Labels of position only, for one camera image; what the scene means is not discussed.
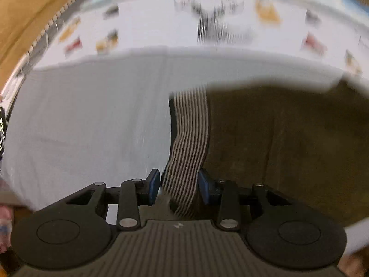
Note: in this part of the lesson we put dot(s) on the white deer print sheet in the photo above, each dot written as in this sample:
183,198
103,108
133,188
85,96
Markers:
330,34

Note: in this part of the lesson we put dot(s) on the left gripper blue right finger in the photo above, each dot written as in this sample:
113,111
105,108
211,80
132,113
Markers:
220,201

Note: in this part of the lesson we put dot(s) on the brown corduroy pants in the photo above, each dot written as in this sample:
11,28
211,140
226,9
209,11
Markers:
310,145

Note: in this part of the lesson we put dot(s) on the wooden bed frame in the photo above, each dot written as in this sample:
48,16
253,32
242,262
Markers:
21,22

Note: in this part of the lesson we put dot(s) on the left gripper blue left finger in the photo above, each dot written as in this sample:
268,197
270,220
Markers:
134,193

